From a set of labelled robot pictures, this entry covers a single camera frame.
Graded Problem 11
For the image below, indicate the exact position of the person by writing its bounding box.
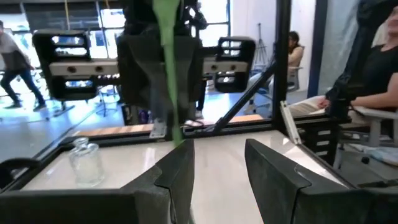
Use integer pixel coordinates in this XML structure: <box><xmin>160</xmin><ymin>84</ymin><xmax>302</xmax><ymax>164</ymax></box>
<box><xmin>182</xmin><ymin>77</ymin><xmax>216</xmax><ymax>128</ymax></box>
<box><xmin>245</xmin><ymin>30</ymin><xmax>305</xmax><ymax>115</ymax></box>
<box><xmin>287</xmin><ymin>6</ymin><xmax>398</xmax><ymax>125</ymax></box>
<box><xmin>0</xmin><ymin>20</ymin><xmax>48</xmax><ymax>112</ymax></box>

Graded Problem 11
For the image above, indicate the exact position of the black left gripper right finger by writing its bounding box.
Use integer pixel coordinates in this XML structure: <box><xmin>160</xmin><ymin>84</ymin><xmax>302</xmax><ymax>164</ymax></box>
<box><xmin>245</xmin><ymin>139</ymin><xmax>398</xmax><ymax>224</ymax></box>

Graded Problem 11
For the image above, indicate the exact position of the clear glass vase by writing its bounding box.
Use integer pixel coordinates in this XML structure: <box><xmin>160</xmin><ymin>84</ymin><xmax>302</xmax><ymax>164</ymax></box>
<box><xmin>67</xmin><ymin>136</ymin><xmax>106</xmax><ymax>189</ymax></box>

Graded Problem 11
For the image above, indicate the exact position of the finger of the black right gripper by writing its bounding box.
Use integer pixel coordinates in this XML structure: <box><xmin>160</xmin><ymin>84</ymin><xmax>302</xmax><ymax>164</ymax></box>
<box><xmin>173</xmin><ymin>35</ymin><xmax>203</xmax><ymax>119</ymax></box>
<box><xmin>117</xmin><ymin>34</ymin><xmax>170</xmax><ymax>122</ymax></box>

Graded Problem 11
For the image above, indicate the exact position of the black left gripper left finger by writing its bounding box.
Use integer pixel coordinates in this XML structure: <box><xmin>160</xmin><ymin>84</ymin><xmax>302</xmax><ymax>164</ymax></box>
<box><xmin>0</xmin><ymin>139</ymin><xmax>195</xmax><ymax>224</ymax></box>

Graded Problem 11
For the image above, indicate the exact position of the grey office chair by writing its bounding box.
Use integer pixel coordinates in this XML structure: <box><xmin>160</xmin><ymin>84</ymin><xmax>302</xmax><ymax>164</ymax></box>
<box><xmin>334</xmin><ymin>105</ymin><xmax>398</xmax><ymax>187</ymax></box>

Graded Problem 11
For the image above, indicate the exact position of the black tripod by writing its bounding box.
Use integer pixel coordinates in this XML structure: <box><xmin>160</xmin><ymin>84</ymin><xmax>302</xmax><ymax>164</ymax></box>
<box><xmin>252</xmin><ymin>22</ymin><xmax>271</xmax><ymax>69</ymax></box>

